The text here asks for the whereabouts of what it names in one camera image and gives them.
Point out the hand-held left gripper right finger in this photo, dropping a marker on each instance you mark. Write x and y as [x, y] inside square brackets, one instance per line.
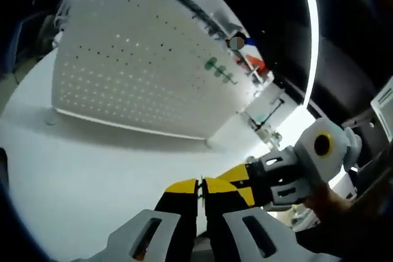
[227, 237]

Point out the white chair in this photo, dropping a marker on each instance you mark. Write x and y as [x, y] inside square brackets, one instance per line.
[63, 19]

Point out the white perforated mounting plate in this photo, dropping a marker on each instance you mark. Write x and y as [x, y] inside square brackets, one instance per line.
[122, 75]

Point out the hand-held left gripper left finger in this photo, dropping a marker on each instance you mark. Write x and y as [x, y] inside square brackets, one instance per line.
[172, 228]

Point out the metal shelf rack with bins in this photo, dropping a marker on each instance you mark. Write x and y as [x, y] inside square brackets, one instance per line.
[196, 13]

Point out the person's right hand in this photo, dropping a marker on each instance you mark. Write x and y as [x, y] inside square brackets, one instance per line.
[327, 203]

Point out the orange sign panel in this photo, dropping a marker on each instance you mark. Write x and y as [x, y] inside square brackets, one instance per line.
[255, 62]

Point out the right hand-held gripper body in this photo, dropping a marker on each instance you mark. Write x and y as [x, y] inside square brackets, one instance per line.
[310, 151]

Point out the black kick scooter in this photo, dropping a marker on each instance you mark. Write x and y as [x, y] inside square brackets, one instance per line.
[273, 111]

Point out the curved ceiling light strip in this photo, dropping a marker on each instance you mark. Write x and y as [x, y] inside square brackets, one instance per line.
[313, 29]

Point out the ceiling air conditioner unit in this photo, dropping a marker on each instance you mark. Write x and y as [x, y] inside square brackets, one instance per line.
[383, 105]

